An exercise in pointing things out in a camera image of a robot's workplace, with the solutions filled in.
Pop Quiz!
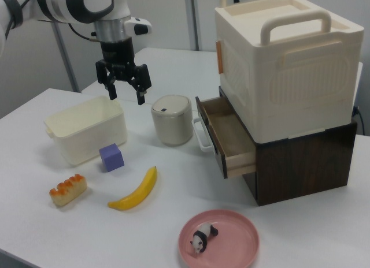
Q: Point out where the white plastic open box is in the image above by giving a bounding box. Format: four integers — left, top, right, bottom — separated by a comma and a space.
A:
43, 95, 128, 166

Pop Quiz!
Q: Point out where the toy bread with orange topping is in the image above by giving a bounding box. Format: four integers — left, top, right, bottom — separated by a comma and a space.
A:
48, 173, 88, 207

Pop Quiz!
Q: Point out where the dark wooden drawer cabinet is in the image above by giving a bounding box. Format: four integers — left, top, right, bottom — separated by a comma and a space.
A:
219, 85, 358, 207

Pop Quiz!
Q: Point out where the yellow toy banana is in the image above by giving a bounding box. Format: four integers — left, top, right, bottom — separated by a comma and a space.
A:
108, 166, 158, 212

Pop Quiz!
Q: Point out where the small panda figurine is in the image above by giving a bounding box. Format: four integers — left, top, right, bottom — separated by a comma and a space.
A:
190, 223, 220, 255

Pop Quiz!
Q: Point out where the wooden drawer with white handle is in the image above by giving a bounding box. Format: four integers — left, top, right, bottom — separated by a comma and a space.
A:
191, 96, 257, 180

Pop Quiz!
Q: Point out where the black cable on robot arm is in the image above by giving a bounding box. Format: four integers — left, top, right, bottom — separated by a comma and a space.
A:
68, 21, 101, 44

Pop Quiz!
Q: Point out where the black wall power cable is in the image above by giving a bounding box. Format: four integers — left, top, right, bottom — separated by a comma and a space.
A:
351, 105, 365, 135

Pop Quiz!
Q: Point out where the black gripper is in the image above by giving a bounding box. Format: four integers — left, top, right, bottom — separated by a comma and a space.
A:
95, 38, 153, 106

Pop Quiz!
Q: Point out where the purple cube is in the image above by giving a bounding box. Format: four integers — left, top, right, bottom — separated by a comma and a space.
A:
98, 143, 125, 173

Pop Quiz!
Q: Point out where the pink round plate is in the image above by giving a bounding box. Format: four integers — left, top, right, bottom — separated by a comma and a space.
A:
177, 209, 260, 268

